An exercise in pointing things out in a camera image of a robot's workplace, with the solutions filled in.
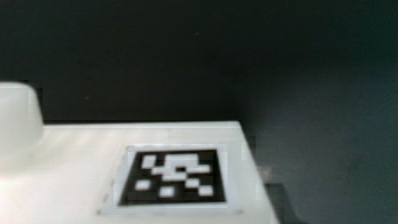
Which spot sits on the white front drawer box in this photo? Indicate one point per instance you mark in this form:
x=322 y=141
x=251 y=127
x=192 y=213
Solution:
x=142 y=173

